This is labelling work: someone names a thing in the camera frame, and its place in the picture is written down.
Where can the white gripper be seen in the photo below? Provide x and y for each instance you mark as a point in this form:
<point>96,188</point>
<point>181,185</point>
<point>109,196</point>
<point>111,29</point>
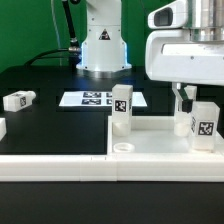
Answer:
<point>171,56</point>

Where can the white square tabletop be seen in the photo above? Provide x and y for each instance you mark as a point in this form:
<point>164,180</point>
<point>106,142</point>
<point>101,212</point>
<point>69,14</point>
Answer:
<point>151,135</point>

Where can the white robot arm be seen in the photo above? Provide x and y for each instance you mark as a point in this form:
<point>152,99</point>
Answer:
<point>104,52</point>

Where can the white fiducial marker sheet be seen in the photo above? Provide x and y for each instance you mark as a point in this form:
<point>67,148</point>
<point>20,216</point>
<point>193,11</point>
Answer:
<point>98,99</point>

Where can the white obstacle left bar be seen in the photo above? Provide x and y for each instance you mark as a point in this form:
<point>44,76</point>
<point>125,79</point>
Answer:
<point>3,130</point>

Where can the white obstacle bar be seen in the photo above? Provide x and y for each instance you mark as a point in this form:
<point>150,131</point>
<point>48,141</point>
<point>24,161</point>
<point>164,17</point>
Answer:
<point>3,130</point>
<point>193,168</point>

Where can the white obstacle front bar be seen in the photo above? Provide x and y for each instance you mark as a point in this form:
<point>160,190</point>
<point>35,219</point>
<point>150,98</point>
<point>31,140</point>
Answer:
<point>193,168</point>

